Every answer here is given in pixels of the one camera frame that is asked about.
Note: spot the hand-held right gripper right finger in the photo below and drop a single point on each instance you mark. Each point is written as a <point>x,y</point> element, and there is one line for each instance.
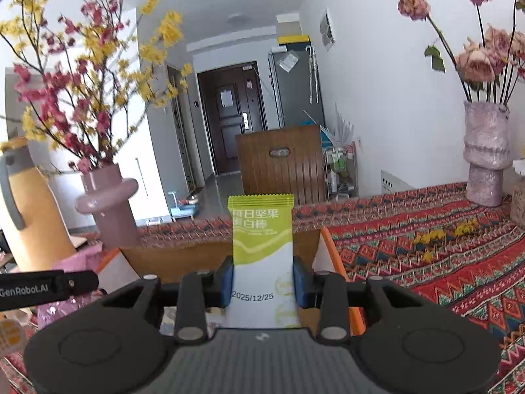
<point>298,283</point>

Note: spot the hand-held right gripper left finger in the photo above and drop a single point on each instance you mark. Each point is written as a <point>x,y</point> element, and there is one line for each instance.
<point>224,283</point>

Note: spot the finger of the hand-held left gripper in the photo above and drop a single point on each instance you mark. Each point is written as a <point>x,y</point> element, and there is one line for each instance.
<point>80,283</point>

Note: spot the pink snack packet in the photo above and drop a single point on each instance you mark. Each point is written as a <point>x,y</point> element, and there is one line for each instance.
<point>82,260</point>

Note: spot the red cardboard box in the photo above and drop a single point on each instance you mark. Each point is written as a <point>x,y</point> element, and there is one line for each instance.
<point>184,258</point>

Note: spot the green snack bar packet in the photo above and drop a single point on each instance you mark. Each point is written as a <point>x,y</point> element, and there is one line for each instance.
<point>262,246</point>

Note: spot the orange printed packet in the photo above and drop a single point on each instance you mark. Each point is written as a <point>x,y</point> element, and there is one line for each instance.
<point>11,336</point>

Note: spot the yellow thermos jug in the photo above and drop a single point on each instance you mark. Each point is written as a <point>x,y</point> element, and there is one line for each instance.
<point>37,221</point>

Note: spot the small blue cart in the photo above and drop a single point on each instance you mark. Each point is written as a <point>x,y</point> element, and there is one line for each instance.
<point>182,211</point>

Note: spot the wooden chair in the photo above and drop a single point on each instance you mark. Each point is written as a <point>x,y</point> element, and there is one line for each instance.
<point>287,172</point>

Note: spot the storage rack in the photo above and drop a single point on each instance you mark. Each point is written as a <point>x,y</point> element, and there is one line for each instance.
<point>340,168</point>

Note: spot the patterned red tablecloth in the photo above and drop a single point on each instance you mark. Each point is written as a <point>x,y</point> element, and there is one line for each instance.
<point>430,262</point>

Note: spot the white heater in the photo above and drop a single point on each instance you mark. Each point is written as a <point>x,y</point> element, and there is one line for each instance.
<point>393,182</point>

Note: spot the fallen yellow petals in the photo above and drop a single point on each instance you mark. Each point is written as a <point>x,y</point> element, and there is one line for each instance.
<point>430,236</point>

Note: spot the pink vase with blossom branches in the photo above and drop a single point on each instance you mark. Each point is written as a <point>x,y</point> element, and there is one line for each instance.
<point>156,152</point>

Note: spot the dark entrance door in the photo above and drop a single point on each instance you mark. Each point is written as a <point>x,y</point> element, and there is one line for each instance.
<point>233,131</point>

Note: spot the white pampas grass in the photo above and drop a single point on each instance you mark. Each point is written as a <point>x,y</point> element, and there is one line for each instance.
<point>342,129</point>

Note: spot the grey refrigerator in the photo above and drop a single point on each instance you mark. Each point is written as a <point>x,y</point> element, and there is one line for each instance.
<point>293,98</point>

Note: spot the white umbrella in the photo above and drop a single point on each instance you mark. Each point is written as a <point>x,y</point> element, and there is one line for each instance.
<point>313,74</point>

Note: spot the yellow box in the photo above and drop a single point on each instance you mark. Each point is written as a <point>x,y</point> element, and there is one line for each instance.
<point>293,40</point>

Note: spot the cream box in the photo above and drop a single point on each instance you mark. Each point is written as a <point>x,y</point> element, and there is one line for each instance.
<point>288,24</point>

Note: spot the dried pink roses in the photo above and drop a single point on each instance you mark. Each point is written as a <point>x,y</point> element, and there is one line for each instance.
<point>475,65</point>

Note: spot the white wall panel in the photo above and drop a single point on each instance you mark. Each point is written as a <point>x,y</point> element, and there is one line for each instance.
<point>328,28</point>

